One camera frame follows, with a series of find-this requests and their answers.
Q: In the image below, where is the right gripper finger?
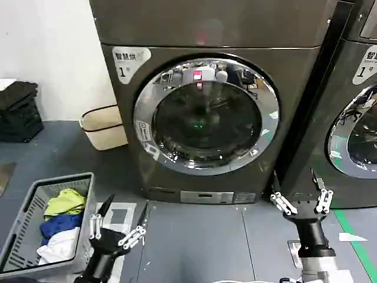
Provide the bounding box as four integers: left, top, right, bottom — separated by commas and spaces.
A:
270, 170, 299, 216
309, 166, 335, 215

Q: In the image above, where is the white paper scrap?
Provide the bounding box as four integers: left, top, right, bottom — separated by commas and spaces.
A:
338, 232, 368, 243

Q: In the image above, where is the black plastic crate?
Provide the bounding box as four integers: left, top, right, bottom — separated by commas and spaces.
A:
0, 100, 44, 143

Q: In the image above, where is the yellow-green garment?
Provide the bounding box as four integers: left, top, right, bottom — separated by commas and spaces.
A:
44, 188, 87, 222

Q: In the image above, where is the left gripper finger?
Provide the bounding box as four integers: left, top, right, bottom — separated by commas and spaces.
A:
117, 201, 150, 250
89, 193, 115, 239

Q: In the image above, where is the grey plastic laundry basket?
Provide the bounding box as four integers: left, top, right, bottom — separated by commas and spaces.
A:
0, 172, 97, 278

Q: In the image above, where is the white garment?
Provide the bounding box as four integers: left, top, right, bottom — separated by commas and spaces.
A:
37, 226, 82, 266

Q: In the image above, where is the grey front-load dryer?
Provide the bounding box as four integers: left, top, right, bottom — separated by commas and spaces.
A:
88, 0, 354, 205

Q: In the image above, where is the grey dryer with label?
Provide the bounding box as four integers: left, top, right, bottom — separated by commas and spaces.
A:
279, 0, 377, 210

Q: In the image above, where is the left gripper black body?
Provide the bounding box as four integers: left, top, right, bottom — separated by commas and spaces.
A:
78, 228, 127, 283

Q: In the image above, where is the beige fabric hamper black trim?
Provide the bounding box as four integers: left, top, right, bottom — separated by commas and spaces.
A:
80, 106, 129, 152

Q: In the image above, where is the green floor tape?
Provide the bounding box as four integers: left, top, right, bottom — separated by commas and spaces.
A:
335, 208, 377, 283

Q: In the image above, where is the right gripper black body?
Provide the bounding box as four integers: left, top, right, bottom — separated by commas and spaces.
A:
282, 200, 330, 250

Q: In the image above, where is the blue garment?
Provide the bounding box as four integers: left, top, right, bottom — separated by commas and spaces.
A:
39, 213, 84, 245

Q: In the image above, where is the round chrome glass dryer door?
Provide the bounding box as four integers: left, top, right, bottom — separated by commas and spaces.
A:
133, 54, 280, 172

